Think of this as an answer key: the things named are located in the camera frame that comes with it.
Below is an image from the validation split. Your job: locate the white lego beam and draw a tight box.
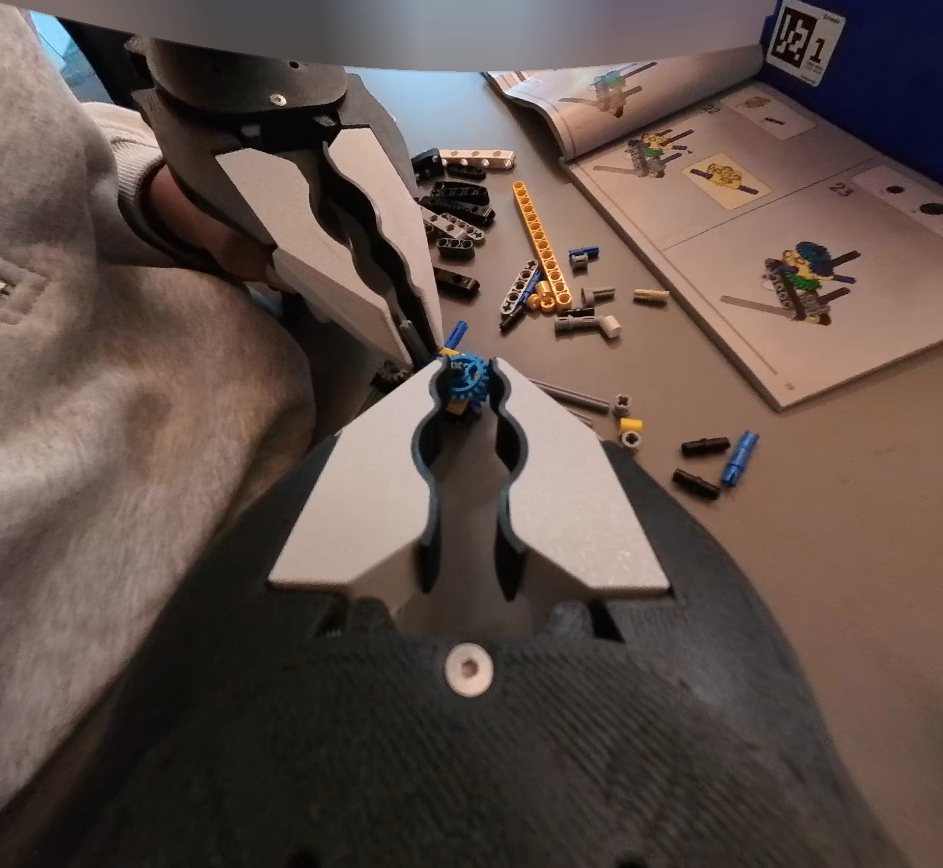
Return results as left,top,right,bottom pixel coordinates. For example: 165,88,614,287
438,148,517,170

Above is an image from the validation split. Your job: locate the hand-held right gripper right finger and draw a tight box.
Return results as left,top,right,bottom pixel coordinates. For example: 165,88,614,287
490,358,671,600

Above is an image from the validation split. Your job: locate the lego instruction booklet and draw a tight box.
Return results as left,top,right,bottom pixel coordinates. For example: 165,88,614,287
482,46,943,412

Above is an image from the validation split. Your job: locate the long yellow lego beam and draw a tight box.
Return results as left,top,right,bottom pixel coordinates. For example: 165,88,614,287
512,180,574,312

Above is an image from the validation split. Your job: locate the person's left hand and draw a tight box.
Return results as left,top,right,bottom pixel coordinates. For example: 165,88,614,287
151,164,287,290

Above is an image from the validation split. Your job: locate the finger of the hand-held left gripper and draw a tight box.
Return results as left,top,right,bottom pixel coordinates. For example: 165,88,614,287
214,148,415,369
322,127,446,357

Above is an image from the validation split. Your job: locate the white grey lego connector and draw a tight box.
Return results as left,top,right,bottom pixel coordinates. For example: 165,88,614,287
554,311,622,338

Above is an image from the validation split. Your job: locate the yellow lego gear assembly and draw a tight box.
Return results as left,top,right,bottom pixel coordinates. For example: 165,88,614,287
368,321,491,427

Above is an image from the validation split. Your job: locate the long blue lego pin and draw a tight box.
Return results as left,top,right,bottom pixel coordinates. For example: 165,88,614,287
721,431,760,487

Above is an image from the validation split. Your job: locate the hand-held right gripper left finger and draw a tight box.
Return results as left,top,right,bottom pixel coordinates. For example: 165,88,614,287
267,356,450,596

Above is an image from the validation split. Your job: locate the large blue lego gear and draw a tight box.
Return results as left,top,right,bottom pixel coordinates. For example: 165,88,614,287
445,356,489,397

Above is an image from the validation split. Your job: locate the blue plastic bin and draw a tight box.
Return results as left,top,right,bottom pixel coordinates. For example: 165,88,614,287
759,0,943,184

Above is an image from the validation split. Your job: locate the light grey thin lego liftarm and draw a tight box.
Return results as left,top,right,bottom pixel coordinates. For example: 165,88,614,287
422,212,487,239
499,260,539,314

